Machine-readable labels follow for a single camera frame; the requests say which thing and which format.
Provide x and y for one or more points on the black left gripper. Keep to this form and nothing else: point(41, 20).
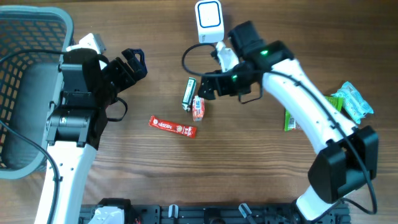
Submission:
point(138, 66)

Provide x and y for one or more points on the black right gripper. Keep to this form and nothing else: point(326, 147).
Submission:
point(223, 89)

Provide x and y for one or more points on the orange Kleenex tissue pack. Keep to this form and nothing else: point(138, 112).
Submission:
point(198, 108)

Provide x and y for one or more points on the green white small box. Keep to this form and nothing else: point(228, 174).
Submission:
point(189, 94)

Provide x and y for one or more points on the red Nescafe coffee stick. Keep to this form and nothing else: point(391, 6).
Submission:
point(189, 131)

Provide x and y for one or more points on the green snack bag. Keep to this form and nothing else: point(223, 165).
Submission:
point(292, 124)

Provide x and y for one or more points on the teal tissue pack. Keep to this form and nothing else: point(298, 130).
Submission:
point(353, 103)

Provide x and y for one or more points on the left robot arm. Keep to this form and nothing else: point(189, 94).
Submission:
point(91, 83)

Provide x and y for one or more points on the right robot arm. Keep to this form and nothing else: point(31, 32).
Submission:
point(346, 155)

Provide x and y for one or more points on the white barcode scanner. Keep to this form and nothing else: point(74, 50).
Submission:
point(209, 18)

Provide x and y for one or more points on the grey plastic mesh basket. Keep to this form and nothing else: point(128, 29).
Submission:
point(31, 40)

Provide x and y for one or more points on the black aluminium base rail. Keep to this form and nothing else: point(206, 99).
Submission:
point(156, 214)

